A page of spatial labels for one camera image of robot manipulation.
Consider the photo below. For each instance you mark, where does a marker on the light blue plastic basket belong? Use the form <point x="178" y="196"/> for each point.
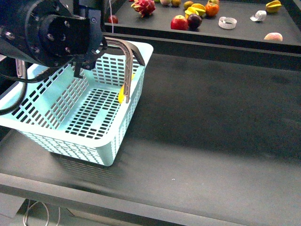
<point x="80" y="117"/>

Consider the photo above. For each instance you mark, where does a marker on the large red apple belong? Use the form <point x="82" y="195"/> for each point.
<point x="179" y="22"/>

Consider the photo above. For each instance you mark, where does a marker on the small red apple left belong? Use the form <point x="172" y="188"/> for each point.
<point x="113" y="19"/>

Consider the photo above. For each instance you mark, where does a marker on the dark purple plum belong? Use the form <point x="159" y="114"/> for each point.
<point x="194" y="21"/>

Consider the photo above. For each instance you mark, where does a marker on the red dragon fruit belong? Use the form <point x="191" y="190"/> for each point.
<point x="144" y="7"/>

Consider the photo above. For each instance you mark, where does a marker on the pale green round fruit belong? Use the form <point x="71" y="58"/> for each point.
<point x="165" y="2"/>

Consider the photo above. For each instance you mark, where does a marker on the brown kiwi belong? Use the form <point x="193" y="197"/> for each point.
<point x="176" y="3"/>

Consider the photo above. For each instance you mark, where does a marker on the yellow starfruit centre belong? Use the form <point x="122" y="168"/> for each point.
<point x="195" y="8"/>

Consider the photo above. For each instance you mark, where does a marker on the yellow starfruit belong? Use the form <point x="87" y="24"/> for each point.
<point x="273" y="6"/>
<point x="195" y="8"/>

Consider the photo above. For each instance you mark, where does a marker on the clear tape roll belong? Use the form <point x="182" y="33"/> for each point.
<point x="227" y="23"/>

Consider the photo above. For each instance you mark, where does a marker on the orange persimmon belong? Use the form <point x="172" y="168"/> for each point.
<point x="211" y="9"/>

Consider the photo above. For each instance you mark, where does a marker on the red yellow apple back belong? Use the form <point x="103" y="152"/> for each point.
<point x="217" y="2"/>

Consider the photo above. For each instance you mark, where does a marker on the pale peach front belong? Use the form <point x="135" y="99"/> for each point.
<point x="274" y="36"/>

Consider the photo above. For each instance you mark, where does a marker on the yellow starfruit right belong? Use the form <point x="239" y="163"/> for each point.
<point x="273" y="6"/>

